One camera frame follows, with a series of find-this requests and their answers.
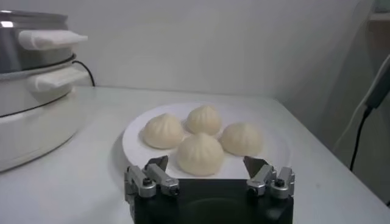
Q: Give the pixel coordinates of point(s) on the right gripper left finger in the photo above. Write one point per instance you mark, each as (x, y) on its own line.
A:
(138, 179)

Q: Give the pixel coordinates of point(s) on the steel steamer basket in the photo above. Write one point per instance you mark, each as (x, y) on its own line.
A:
(30, 58)

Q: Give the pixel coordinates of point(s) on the white steamed baozi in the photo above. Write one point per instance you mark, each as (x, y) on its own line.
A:
(199, 153)
(203, 120)
(163, 131)
(242, 139)

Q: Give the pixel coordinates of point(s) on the white round plate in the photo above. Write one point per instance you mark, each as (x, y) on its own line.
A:
(137, 149)

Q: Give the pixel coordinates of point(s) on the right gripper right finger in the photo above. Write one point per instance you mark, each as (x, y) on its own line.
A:
(263, 178)

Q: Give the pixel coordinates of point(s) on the white electric cooker base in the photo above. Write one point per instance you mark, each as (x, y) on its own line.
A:
(36, 134)

